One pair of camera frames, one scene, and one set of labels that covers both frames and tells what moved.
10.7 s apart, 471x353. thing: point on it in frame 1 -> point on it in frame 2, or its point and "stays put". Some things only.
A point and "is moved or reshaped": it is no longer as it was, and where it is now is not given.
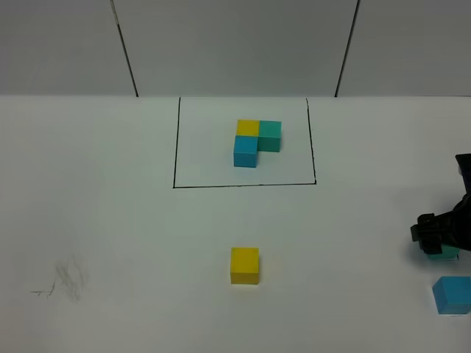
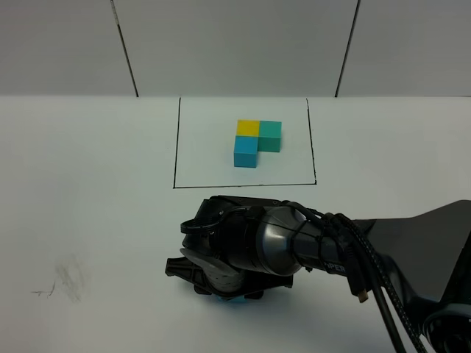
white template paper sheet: (204, 143) stays put
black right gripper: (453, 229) -> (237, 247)
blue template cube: (246, 148) stays put
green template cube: (270, 134) stays put
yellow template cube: (248, 127) stays put
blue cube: (452, 295) is moved or reshaped
